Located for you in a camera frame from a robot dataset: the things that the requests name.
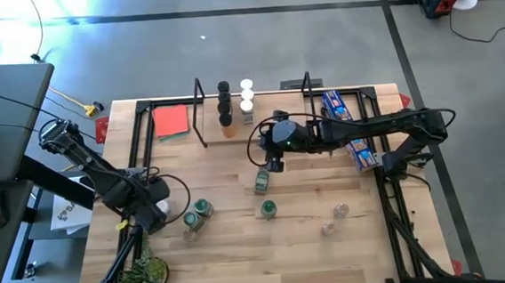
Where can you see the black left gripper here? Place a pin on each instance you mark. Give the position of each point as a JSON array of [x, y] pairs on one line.
[[151, 220]]

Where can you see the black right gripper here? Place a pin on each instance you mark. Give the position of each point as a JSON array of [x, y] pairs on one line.
[[290, 136]]

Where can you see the small brown spice jar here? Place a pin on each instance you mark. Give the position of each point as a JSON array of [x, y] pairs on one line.
[[262, 183]]

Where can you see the green lid herb jar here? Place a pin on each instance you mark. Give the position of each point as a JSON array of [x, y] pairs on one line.
[[191, 220], [268, 209], [203, 207]]

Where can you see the orange spice jar SPICES 5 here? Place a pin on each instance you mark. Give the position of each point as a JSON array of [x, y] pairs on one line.
[[224, 97]]

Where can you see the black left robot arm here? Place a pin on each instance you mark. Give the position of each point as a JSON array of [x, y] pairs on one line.
[[103, 178]]

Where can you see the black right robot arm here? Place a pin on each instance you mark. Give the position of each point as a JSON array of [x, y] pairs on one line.
[[367, 126]]

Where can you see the wooden shelf riser black legs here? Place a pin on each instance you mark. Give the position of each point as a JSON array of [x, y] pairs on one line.
[[267, 102]]

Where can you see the succulent plant in black pot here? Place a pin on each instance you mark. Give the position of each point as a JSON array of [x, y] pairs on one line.
[[148, 273]]

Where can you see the white paper with logo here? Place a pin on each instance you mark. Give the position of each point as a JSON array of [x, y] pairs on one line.
[[68, 214]]

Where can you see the blue plastic wrap box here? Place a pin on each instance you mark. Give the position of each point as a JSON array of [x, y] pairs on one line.
[[337, 106]]

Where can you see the black flat box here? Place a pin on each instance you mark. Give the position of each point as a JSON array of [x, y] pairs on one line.
[[300, 84]]

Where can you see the green folder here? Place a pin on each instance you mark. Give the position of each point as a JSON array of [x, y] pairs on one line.
[[176, 138]]

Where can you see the red folder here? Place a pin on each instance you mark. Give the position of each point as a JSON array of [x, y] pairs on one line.
[[171, 120]]

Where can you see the desk caster wheel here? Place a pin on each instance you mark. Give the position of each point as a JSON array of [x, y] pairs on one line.
[[30, 269]]

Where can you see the grey desk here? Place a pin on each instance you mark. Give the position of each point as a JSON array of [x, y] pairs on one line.
[[5, 114]]

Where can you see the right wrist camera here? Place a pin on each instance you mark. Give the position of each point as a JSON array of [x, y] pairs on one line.
[[280, 115]]

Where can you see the red corner bracket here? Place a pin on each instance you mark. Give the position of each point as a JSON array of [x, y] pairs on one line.
[[404, 100], [102, 129], [456, 266]]

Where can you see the black metal rig frame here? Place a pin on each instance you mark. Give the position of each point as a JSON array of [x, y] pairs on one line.
[[142, 107]]

